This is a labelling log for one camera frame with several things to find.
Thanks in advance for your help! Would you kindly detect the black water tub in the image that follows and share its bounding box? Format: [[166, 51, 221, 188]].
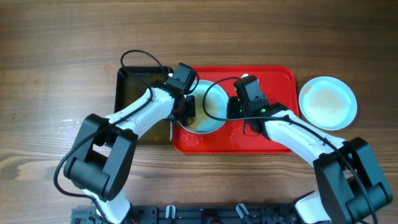
[[114, 66, 172, 145]]

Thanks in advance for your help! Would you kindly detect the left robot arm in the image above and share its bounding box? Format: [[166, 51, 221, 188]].
[[56, 88, 195, 223]]

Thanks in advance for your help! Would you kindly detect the red plastic tray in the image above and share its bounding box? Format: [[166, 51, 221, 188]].
[[172, 65, 299, 154]]

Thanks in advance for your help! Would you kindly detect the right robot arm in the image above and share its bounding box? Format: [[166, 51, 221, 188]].
[[227, 96, 392, 223]]

